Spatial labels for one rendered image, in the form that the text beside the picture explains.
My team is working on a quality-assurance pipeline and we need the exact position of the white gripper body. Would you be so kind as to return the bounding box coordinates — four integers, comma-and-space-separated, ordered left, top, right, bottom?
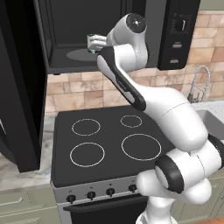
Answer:
94, 34, 109, 53

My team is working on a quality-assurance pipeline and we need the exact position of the white green cup of tea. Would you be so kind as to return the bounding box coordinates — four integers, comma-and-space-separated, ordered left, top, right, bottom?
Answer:
87, 33, 99, 55

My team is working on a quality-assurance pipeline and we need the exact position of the grey microwave turntable plate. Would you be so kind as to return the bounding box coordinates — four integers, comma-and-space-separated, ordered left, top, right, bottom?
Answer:
66, 48, 99, 62

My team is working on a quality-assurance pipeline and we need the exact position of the black microwave oven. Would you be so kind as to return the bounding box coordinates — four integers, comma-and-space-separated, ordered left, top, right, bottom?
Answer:
32, 0, 202, 75

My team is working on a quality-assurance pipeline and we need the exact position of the black microwave knob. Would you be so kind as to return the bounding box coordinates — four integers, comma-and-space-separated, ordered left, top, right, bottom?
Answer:
174, 18, 189, 32

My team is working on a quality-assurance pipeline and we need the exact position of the black microwave door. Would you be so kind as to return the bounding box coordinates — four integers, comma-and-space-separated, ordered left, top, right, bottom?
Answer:
0, 0, 49, 173

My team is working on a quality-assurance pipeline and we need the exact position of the silver spring tap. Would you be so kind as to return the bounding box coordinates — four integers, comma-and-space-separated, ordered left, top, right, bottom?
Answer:
187, 65, 212, 103

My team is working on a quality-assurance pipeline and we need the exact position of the black hob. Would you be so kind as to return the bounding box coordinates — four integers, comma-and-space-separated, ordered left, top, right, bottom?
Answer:
50, 104, 177, 188

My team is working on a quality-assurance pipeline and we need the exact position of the grey sink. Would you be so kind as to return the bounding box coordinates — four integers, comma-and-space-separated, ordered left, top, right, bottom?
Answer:
194, 108, 224, 142

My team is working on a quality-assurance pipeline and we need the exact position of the silver oven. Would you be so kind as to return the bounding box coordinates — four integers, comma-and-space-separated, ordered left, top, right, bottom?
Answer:
51, 174, 151, 224

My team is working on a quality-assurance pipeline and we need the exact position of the pale green drawer front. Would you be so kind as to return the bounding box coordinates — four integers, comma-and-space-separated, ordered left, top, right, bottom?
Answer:
0, 185, 55, 212

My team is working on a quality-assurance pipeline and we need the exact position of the black oven door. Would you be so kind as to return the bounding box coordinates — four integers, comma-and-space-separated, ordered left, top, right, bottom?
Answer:
69, 202, 149, 224

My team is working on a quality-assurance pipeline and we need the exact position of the pale green cupboard door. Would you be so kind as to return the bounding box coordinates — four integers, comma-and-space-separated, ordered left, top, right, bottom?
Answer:
171, 171, 224, 224
0, 206, 60, 224

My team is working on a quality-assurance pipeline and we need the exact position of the black oven door handle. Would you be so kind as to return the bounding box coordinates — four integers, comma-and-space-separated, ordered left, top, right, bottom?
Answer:
63, 194, 149, 213

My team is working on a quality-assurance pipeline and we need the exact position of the pale drawer handle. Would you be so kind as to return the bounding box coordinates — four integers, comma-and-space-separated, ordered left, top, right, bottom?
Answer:
0, 197, 24, 207

